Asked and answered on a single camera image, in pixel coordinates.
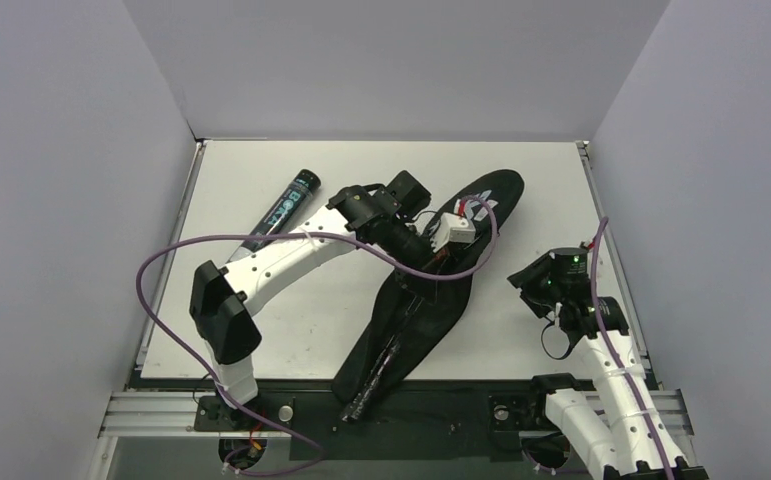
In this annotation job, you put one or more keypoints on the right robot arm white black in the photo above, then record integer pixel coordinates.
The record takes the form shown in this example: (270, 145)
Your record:
(628, 439)

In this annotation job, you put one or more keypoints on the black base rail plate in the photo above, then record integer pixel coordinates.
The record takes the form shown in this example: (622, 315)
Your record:
(419, 420)

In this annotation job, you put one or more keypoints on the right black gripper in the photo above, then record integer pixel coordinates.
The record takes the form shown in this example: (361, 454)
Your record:
(527, 288)

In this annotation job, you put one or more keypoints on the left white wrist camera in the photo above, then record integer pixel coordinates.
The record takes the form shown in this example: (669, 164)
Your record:
(452, 228)

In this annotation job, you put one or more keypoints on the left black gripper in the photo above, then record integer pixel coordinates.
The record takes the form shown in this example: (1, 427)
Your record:
(421, 283)

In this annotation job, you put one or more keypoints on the black racket bag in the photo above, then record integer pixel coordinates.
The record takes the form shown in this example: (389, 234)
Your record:
(428, 307)

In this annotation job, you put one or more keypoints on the black shuttlecock tube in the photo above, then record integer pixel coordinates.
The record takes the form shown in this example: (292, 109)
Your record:
(278, 217)

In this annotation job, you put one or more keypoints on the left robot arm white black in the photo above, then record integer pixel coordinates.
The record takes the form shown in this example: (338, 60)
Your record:
(225, 300)

